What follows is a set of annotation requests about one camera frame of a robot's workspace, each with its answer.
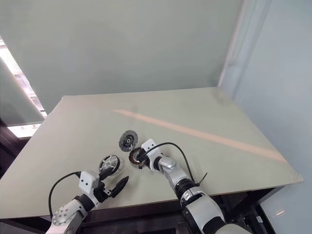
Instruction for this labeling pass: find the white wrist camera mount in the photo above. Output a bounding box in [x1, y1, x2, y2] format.
[78, 171, 100, 205]
[141, 138, 163, 172]

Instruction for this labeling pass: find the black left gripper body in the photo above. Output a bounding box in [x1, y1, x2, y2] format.
[94, 179, 115, 203]

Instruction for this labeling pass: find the black spoked rotor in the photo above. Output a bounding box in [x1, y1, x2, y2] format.
[98, 154, 122, 176]

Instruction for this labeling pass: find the grey round motor lid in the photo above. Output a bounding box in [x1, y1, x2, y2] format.
[118, 130, 139, 153]

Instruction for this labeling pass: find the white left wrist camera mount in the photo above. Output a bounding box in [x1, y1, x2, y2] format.
[78, 171, 100, 205]

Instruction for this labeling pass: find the white corner pillar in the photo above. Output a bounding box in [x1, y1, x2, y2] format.
[217, 0, 269, 98]

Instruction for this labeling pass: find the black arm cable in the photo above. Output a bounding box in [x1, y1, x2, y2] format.
[143, 142, 197, 186]
[48, 171, 82, 218]

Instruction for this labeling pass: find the motor housing with copper windings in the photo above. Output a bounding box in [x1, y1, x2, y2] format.
[128, 147, 147, 171]

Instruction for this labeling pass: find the black cable tie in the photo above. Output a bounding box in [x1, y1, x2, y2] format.
[194, 172, 208, 188]

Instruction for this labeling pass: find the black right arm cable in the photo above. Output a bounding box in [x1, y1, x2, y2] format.
[143, 142, 197, 186]

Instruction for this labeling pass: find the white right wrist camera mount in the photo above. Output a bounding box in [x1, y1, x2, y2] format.
[141, 138, 163, 172]

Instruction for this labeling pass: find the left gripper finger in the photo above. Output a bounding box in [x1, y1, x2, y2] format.
[98, 167, 115, 186]
[109, 175, 130, 198]

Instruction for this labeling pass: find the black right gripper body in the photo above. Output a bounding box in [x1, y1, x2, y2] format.
[140, 153, 152, 171]

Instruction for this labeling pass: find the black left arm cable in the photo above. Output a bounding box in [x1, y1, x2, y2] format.
[48, 171, 82, 218]

